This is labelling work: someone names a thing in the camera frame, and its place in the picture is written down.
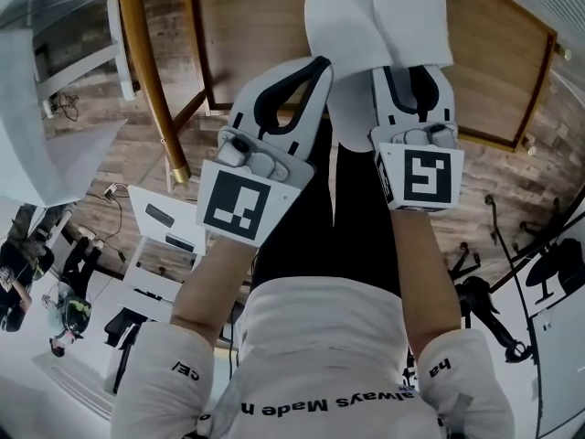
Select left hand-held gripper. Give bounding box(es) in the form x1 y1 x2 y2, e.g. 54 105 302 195
195 55 334 249

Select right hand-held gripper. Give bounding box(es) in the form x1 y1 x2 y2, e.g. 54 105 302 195
367 65 465 213

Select person's left forearm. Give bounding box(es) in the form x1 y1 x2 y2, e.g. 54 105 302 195
169 235 257 349

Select person's right forearm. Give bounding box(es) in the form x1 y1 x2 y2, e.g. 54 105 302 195
388 208 463 356

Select wooden shelf rack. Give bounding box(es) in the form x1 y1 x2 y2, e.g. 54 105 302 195
116 0 572 189

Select person's black trousers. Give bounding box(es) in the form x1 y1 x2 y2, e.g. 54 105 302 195
250 116 408 299

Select black phone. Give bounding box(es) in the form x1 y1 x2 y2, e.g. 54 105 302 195
165 233 196 252
144 202 176 229

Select white stool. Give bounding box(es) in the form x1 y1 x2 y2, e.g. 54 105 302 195
104 184 216 328

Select black office chair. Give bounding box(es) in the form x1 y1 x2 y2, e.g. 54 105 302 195
450 240 534 365

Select person's white t-shirt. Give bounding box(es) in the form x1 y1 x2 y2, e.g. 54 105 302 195
109 276 516 439

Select light grey table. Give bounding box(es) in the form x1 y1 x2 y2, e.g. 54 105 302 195
0 0 138 209

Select whiteboard on black stand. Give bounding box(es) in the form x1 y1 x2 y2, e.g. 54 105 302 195
484 194 585 439

